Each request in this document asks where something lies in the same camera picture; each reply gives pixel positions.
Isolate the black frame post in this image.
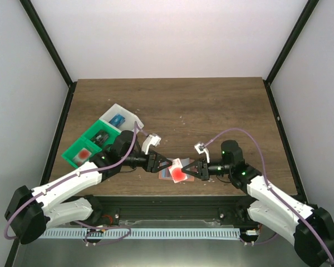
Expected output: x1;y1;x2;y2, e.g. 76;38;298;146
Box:
266;0;321;84
18;0;74;87

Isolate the left black frame post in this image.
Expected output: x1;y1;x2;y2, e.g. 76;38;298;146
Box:
18;0;74;87

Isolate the blue card in bin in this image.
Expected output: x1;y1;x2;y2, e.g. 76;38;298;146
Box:
109;113;125;128

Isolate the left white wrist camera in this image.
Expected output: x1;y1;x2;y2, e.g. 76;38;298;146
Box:
141;133;161;155

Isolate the white plastic bin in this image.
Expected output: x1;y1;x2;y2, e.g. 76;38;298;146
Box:
99;103;144;132

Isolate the white card red dot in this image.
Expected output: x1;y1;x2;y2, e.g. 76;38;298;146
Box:
168;158;188;183

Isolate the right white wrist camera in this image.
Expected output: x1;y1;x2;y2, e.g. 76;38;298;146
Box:
194;142;210;163

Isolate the green plastic bin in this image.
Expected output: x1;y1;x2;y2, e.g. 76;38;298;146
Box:
82;120;121;151
62;137;102;168

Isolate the right black frame post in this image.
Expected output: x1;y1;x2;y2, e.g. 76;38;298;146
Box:
266;0;321;84

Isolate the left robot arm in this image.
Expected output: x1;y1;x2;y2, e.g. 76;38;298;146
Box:
4;130;173;245

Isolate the black card in bin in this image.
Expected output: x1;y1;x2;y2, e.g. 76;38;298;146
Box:
90;130;110;146

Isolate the green plastic bin front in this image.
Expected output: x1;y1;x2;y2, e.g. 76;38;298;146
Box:
62;137;102;168

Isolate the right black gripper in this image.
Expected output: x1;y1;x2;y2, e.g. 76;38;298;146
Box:
182;157;232;181

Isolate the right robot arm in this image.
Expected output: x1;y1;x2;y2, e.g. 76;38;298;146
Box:
182;140;334;266

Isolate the light blue slotted cable duct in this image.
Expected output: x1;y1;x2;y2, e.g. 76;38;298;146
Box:
41;228;240;240

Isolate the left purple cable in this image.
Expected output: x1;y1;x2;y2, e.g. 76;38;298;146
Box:
4;121;150;247

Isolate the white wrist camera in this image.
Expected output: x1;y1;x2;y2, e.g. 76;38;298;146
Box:
141;133;161;155
194;142;210;163

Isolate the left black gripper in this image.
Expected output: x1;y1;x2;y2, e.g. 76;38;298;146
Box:
121;148;173;174

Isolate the red dot card in bin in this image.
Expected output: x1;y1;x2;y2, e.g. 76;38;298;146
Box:
72;148;92;166

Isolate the green plastic bin middle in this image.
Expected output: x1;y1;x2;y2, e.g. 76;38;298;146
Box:
82;120;121;151

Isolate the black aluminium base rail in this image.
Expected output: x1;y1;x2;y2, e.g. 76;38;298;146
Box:
82;195;253;227

